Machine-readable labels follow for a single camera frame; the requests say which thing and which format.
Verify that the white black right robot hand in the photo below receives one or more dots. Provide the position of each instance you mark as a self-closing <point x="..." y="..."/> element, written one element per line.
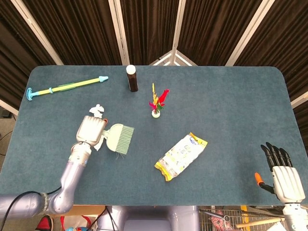
<point x="287" y="180"/>

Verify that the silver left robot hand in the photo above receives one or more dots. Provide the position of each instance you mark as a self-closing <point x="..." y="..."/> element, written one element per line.
<point x="90" y="131"/>

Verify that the small green hand broom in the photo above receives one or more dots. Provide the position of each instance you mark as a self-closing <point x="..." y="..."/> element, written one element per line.
<point x="118" y="139"/>

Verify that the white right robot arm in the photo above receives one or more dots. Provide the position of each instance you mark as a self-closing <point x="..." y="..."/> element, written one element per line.
<point x="292" y="215"/>

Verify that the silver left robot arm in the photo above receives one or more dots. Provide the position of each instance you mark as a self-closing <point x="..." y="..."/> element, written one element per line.
<point x="72" y="173"/>

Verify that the yellow and white snack bag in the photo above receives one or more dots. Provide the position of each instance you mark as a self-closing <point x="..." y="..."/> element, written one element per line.
<point x="181" y="156"/>

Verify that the large crumpled white tissue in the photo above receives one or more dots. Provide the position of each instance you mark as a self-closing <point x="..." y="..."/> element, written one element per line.
<point x="98" y="145"/>

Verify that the crumpled white paper wad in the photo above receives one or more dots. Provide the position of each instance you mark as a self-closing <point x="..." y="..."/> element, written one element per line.
<point x="99" y="107"/>
<point x="95" y="113"/>

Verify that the yellow blue toy stick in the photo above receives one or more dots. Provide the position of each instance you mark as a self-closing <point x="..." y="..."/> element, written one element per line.
<point x="69" y="85"/>

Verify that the wooden stick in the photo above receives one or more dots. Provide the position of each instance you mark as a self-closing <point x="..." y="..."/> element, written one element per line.
<point x="260" y="222"/>

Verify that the dark bottle with white cap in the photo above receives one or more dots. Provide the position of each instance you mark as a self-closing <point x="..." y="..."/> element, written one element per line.
<point x="132" y="81"/>

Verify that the colourful feather shuttlecock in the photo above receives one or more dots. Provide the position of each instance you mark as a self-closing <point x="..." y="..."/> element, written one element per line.
<point x="156" y="114"/>

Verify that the dark brown pleated curtain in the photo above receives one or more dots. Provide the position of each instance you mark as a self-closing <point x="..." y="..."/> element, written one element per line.
<point x="84" y="31"/>

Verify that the red and black shoe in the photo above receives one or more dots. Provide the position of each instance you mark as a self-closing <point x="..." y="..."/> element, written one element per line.
<point x="44" y="223"/>

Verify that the silver robot torso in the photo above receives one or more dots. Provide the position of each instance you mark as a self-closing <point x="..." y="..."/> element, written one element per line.
<point x="149" y="217"/>

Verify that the white metal frame post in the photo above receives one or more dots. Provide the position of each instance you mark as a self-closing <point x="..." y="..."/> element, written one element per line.
<point x="178" y="31"/>
<point x="119" y="31"/>
<point x="38" y="31"/>
<point x="250" y="31"/>

